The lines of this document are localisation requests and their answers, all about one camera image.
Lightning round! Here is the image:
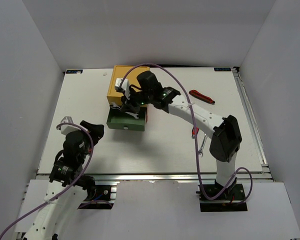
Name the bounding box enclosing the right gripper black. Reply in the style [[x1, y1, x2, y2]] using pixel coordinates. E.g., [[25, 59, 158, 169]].
[[120, 87, 153, 114]]

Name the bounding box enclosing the silver wrench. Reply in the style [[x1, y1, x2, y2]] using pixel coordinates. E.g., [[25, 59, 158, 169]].
[[109, 102, 140, 119], [198, 134, 208, 157]]

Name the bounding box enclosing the yellow top drawer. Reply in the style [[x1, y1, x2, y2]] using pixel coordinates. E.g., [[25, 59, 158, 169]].
[[106, 94, 148, 108]]

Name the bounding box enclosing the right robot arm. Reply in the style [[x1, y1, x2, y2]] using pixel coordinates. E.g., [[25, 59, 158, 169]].
[[114, 70, 242, 200]]

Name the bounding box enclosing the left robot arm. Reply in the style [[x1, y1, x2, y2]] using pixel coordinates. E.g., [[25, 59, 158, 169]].
[[23, 120, 105, 240]]

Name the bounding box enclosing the yellow drawer cabinet shell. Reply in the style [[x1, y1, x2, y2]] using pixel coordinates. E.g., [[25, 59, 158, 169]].
[[106, 65, 150, 106]]

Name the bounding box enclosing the red utility knife top right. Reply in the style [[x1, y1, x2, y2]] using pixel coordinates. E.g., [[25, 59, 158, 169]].
[[188, 89, 216, 105]]

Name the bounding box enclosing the red utility knife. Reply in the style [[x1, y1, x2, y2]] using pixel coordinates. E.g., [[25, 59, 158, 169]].
[[188, 89, 216, 105], [191, 127, 199, 139]]

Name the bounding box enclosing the red utility knife centre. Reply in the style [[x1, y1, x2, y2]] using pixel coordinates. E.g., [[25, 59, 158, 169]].
[[191, 127, 199, 139]]

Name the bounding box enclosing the left blue table sticker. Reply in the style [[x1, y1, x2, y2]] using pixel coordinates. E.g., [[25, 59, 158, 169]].
[[65, 69, 83, 74]]

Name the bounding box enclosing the blue table sticker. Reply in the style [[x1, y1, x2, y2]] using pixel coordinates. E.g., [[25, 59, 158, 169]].
[[213, 67, 232, 72], [65, 69, 83, 74]]

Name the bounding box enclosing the right blue table sticker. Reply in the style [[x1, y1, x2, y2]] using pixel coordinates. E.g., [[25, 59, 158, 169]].
[[213, 67, 232, 72]]

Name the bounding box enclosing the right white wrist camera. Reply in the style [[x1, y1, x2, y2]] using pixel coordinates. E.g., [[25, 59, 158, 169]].
[[114, 78, 131, 100]]

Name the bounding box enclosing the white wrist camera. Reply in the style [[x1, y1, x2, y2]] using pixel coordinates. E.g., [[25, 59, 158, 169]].
[[114, 78, 131, 100], [56, 116, 78, 136]]

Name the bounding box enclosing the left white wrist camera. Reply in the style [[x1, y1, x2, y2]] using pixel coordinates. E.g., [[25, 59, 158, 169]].
[[56, 116, 78, 136]]

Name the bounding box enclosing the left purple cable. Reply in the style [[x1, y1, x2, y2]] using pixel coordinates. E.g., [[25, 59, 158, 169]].
[[0, 122, 113, 240]]

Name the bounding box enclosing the aluminium front rail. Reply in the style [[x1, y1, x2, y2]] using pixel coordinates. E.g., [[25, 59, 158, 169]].
[[35, 167, 274, 182]]

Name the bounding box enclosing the aluminium rail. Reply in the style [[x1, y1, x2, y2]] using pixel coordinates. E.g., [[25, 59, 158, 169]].
[[35, 167, 274, 182], [231, 66, 275, 182]]

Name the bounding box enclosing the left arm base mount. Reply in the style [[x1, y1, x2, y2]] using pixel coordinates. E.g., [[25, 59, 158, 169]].
[[78, 185, 117, 210]]

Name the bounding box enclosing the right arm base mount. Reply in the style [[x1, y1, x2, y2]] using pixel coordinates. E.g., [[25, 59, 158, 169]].
[[196, 183, 248, 213]]

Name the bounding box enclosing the aluminium right side rail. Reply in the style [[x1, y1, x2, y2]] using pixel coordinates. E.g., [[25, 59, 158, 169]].
[[231, 66, 275, 182]]

